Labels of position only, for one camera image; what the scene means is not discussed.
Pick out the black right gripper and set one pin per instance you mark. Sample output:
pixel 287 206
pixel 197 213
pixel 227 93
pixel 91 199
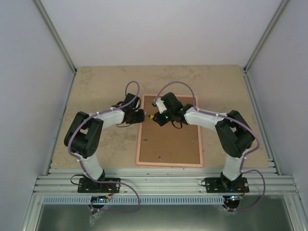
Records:
pixel 160 121

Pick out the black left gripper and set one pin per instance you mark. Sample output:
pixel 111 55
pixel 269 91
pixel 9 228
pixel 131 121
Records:
pixel 141 118

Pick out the pink picture frame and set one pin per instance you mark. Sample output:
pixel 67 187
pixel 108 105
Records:
pixel 169 145

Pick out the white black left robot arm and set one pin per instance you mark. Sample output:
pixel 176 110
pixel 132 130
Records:
pixel 83 136

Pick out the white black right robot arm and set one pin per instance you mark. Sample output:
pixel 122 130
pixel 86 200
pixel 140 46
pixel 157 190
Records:
pixel 233 132

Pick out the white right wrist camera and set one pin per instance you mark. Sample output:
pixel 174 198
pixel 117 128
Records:
pixel 158 102

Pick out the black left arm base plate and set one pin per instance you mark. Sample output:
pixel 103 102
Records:
pixel 86 185

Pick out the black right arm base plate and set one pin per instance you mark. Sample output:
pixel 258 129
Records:
pixel 219 185

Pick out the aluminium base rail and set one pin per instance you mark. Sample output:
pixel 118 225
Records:
pixel 165 181

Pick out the grey slotted cable duct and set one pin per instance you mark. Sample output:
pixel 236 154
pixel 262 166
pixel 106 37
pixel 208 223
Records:
pixel 134 200

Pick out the left aluminium corner post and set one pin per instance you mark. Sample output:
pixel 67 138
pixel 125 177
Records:
pixel 50 26

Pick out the aluminium corner post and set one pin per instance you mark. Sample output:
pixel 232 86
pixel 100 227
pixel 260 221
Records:
pixel 267 33
pixel 50 26

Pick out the right aluminium corner post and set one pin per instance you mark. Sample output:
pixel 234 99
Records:
pixel 267 33

